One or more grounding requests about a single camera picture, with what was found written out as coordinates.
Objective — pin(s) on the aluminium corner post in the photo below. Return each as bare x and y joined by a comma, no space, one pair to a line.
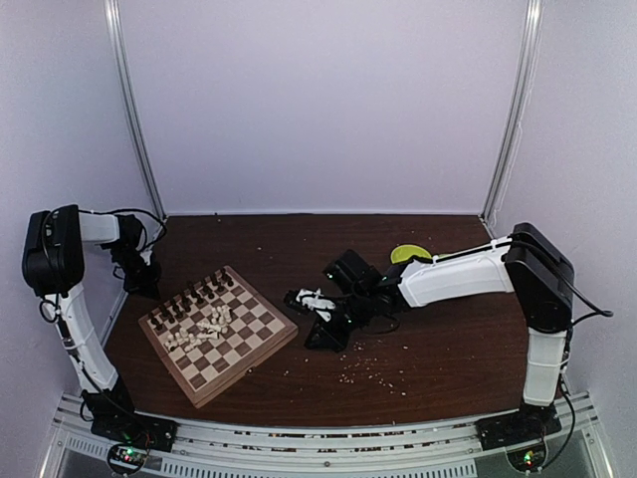
132,118
513,126

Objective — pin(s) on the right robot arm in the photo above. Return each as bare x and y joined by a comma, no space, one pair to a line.
524,263

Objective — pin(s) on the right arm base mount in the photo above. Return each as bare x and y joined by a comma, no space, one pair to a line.
522,433

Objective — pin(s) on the aluminium front rail frame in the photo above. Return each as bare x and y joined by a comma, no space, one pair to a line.
444,448

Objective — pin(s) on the black chess pieces row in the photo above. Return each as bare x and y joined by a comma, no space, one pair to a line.
199,305

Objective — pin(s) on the green plastic bowl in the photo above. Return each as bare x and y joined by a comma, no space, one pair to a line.
405,252

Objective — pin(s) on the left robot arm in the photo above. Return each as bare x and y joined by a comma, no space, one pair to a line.
53,266

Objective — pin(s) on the wooden chess board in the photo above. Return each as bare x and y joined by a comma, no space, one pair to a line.
258,330

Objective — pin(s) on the right aluminium corner post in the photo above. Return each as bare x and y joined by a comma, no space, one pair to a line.
513,126

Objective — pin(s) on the left aluminium corner post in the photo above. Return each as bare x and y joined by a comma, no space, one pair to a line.
132,118

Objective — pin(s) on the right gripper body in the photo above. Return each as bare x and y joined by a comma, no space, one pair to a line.
359,311

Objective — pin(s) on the white chess pieces pile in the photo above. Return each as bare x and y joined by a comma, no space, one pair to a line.
189,334

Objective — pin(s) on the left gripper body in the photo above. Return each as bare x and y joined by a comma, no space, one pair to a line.
138,277

